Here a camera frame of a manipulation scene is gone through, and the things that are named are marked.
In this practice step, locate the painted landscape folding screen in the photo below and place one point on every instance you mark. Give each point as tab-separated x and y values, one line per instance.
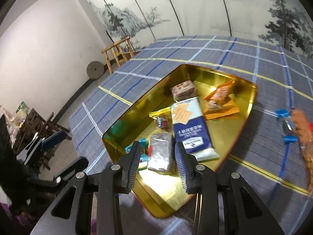
195	5

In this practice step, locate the light wooden stool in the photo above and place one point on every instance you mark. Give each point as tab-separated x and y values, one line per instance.
117	51

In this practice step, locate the dark wooden chair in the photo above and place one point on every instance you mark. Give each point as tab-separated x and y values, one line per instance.
52	127
25	127

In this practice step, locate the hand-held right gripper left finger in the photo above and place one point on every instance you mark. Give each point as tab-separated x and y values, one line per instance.
132	169

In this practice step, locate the pink printed cake packet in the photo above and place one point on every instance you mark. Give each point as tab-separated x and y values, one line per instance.
184	90

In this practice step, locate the round millstone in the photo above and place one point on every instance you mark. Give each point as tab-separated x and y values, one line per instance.
95	69

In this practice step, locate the silver foil packet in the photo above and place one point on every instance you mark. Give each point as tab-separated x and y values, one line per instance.
160	154

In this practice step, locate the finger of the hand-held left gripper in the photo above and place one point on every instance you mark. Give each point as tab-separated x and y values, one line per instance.
52	138
73	167

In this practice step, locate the gold rectangular tin box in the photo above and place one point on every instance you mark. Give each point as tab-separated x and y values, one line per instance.
137	112

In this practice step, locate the yellow candy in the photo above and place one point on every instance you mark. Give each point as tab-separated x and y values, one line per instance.
161	118

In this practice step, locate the pile of plastic bags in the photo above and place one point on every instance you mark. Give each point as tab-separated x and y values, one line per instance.
14	120

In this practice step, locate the blue cracker packet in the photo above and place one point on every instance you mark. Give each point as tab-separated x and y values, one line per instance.
190	127

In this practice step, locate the large clear fried snack bag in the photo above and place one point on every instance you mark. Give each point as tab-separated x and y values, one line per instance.
304	137

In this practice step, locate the orange snack packet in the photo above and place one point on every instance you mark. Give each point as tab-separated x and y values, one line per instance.
220	102

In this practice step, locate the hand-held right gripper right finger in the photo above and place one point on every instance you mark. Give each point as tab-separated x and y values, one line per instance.
182	166

